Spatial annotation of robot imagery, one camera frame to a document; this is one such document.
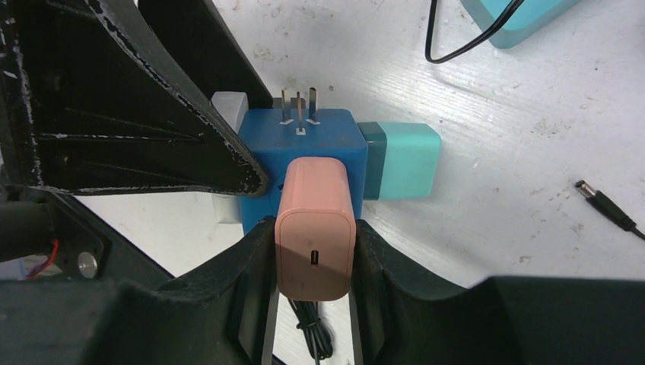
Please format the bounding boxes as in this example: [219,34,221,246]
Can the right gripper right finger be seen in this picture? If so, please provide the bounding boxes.
[350,221,644,364]

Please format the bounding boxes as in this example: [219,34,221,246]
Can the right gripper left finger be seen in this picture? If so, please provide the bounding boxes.
[1,217,278,364]

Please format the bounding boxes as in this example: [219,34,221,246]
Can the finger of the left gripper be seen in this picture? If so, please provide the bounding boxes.
[138,0,273,109]
[1,1,268,197]

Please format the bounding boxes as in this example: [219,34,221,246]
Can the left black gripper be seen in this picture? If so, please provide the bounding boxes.
[1,185,172,289]

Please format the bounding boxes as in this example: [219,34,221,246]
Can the white charger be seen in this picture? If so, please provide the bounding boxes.
[210,90,250,225]

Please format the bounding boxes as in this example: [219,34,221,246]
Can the salmon pink usb charger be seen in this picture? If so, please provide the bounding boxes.
[275,157,356,301]

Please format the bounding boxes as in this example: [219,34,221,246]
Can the blue white small adapter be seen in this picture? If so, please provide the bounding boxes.
[238,106,368,233]

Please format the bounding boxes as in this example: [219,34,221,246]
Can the teal usb charger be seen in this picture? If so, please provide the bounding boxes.
[358,122,442,201]

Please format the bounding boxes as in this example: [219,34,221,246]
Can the teal power strip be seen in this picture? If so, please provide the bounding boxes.
[461,0,580,49]

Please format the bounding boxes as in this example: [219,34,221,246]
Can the black thin adapter cable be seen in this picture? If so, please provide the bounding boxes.
[425,0,526,65]

